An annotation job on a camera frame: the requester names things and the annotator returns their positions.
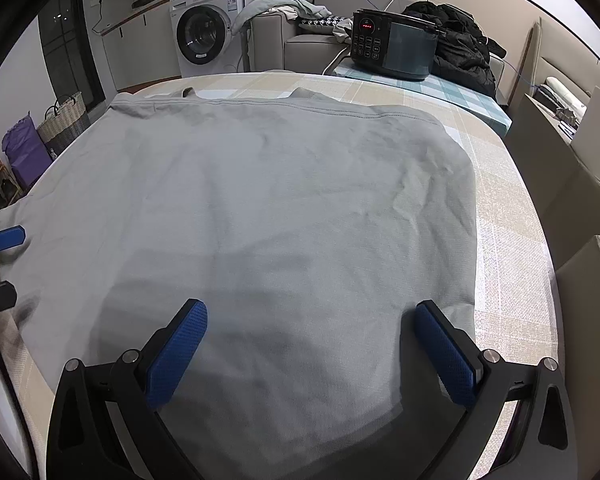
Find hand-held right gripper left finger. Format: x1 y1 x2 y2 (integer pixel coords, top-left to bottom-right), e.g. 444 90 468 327
45 298 209 480

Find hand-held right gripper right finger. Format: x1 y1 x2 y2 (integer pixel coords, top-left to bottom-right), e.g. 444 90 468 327
412 300 578 480

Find grey t-shirt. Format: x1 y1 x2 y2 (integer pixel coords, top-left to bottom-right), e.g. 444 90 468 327
0 87 478 480

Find purple bag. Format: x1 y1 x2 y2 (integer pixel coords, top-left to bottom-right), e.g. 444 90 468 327
1 114 53 188

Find checked beige tablecloth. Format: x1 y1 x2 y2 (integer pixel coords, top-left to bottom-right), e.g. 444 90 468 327
0 70 566 480

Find woven basket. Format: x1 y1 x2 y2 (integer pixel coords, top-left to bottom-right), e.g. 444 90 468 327
36 91 92 157

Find dark glass door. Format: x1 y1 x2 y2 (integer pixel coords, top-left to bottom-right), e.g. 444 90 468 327
37 0 106 111

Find grey counter cabinet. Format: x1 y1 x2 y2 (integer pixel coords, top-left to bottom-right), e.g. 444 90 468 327
100 0 181 91

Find teal checked cloth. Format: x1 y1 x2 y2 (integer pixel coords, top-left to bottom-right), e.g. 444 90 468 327
325 55 513 136

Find white washing machine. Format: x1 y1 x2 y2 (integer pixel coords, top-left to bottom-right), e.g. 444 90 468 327
169 0 246 80

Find black cooking appliance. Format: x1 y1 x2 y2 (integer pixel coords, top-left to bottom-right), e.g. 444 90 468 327
350 8 440 81

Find black jacket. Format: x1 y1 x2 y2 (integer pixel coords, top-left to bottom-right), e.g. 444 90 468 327
402 1 508 101

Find grey sofa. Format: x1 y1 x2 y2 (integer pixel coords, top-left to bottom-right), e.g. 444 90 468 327
250 0 361 76

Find light grey crumpled cloth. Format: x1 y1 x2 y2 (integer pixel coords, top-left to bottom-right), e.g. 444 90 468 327
231 0 333 36

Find black white checked pillow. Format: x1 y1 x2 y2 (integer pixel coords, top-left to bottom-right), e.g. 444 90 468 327
297 15 353 36

